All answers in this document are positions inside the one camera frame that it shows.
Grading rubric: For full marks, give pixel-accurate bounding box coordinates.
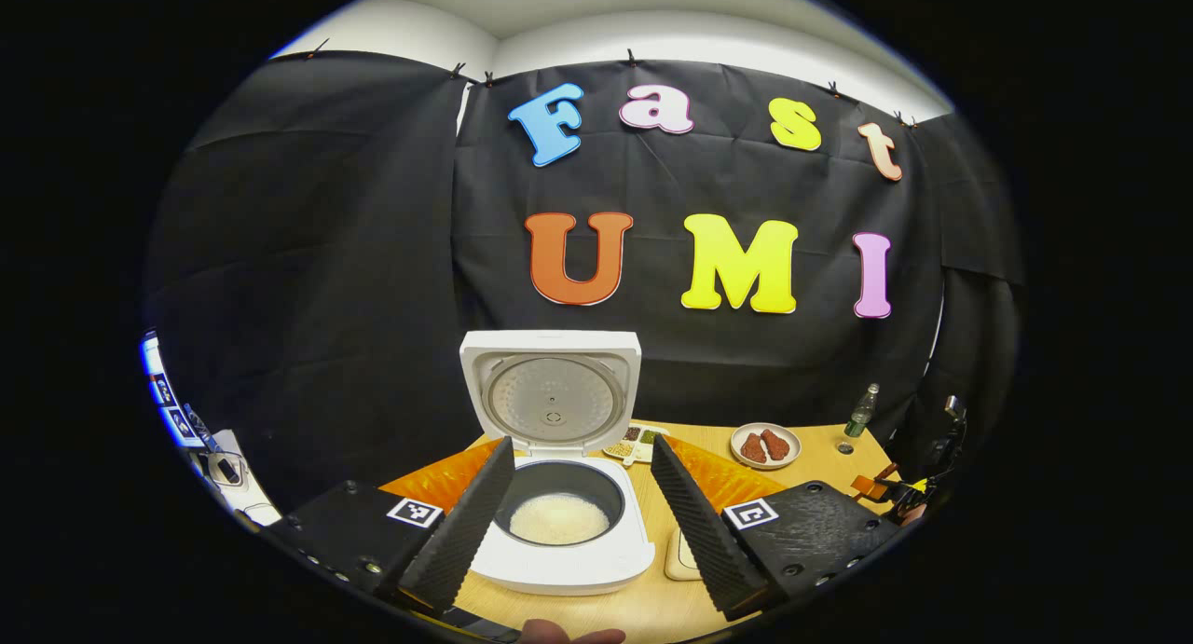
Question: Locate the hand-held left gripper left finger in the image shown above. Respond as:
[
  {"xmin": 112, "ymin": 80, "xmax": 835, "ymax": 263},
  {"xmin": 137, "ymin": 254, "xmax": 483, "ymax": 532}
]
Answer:
[{"xmin": 268, "ymin": 435, "xmax": 518, "ymax": 619}]

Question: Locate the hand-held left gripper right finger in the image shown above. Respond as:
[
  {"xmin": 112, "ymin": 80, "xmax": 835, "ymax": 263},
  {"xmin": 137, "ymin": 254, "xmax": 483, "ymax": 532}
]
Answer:
[{"xmin": 650, "ymin": 433, "xmax": 903, "ymax": 623}]

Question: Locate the white rice cooker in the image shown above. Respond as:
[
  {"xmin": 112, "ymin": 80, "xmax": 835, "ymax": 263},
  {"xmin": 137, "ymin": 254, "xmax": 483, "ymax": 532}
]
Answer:
[{"xmin": 459, "ymin": 330, "xmax": 657, "ymax": 596}]

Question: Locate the clear plastic container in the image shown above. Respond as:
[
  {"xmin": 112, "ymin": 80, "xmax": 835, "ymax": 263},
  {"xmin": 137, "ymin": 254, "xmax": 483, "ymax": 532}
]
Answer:
[{"xmin": 663, "ymin": 528, "xmax": 706, "ymax": 582}]

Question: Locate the clear plastic bottle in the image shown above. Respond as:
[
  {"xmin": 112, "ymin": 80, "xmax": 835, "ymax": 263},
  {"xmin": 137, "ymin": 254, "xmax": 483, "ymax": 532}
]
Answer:
[{"xmin": 843, "ymin": 383, "xmax": 881, "ymax": 438}]

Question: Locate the white plate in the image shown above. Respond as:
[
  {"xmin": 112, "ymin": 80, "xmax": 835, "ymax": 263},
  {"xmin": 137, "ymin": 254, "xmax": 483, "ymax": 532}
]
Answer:
[{"xmin": 730, "ymin": 422, "xmax": 802, "ymax": 471}]

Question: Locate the white divided bean tray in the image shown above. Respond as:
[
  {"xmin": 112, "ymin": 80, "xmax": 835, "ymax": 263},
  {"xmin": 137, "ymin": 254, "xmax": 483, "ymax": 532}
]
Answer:
[{"xmin": 602, "ymin": 423, "xmax": 670, "ymax": 466}]

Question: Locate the white side desk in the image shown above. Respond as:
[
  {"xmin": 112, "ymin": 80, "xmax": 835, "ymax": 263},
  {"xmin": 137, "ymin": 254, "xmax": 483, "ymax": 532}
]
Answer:
[{"xmin": 191, "ymin": 428, "xmax": 282, "ymax": 528}]

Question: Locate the black backdrop cloth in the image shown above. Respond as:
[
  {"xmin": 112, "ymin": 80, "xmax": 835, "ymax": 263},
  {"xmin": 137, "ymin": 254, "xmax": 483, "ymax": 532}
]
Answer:
[{"xmin": 140, "ymin": 49, "xmax": 1026, "ymax": 514}]

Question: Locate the computer monitor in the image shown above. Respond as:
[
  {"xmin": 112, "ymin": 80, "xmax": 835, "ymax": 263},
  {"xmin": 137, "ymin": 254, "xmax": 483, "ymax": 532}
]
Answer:
[{"xmin": 140, "ymin": 332, "xmax": 201, "ymax": 449}]

